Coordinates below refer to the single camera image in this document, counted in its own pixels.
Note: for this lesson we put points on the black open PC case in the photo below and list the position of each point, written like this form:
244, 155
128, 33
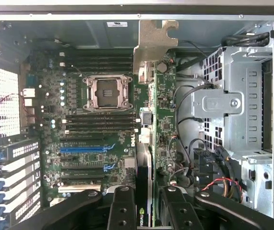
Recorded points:
117, 33

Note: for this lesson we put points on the blue expansion slot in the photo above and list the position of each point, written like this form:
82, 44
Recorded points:
81, 150

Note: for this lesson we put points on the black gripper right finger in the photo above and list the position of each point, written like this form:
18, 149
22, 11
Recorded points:
177, 213

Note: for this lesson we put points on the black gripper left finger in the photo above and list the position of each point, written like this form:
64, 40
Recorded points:
123, 210

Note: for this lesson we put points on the green Dell motherboard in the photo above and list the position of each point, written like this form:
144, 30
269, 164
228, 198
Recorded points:
50, 95

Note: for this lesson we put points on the metal CPU socket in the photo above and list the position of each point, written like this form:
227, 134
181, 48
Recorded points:
108, 93

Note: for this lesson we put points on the round coin battery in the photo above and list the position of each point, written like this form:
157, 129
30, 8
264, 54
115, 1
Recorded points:
162, 67

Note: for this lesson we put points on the silver disk bay cage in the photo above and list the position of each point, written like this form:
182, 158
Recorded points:
237, 79

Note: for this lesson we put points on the silver chipset heatsink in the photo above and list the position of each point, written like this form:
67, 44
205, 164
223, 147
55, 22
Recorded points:
130, 163

